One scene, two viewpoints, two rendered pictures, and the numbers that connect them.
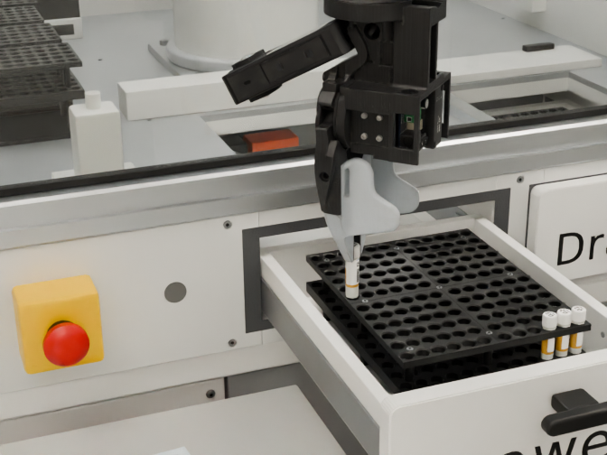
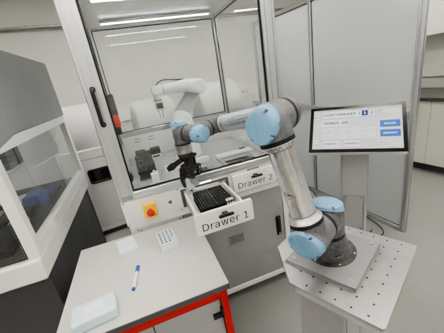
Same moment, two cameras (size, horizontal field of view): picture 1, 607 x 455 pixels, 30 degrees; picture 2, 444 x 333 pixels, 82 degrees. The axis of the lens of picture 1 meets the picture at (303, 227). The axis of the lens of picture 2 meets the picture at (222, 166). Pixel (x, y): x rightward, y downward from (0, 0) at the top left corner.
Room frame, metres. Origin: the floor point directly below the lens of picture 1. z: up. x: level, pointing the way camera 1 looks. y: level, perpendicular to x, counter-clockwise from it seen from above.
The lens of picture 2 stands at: (-0.32, -0.30, 1.51)
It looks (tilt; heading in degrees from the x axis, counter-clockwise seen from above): 20 degrees down; 4
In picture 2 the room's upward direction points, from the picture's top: 10 degrees counter-clockwise
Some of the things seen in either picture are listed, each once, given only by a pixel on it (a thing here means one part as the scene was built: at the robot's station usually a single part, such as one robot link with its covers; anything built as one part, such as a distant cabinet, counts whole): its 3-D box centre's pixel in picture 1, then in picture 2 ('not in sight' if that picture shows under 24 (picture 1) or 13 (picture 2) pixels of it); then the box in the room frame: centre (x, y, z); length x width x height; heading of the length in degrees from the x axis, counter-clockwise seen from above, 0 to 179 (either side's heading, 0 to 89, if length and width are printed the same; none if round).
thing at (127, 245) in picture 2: not in sight; (126, 245); (0.76, 0.33, 0.77); 0.13 x 0.09 x 0.02; 33
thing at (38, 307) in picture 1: (59, 325); (150, 209); (0.91, 0.22, 0.88); 0.07 x 0.05 x 0.07; 110
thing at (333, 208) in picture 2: not in sight; (326, 215); (0.53, -0.60, 0.95); 0.13 x 0.12 x 0.14; 138
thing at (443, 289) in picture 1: (437, 318); (212, 201); (0.92, -0.12, 0.87); 0.22 x 0.18 x 0.06; 20
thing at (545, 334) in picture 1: (494, 340); (217, 204); (0.83, -0.16, 0.90); 0.18 x 0.02 x 0.01; 110
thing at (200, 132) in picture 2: not in sight; (197, 132); (0.77, -0.14, 1.29); 0.11 x 0.11 x 0.08; 48
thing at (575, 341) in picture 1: (576, 332); not in sight; (0.86, -0.23, 0.89); 0.01 x 0.01 x 0.05
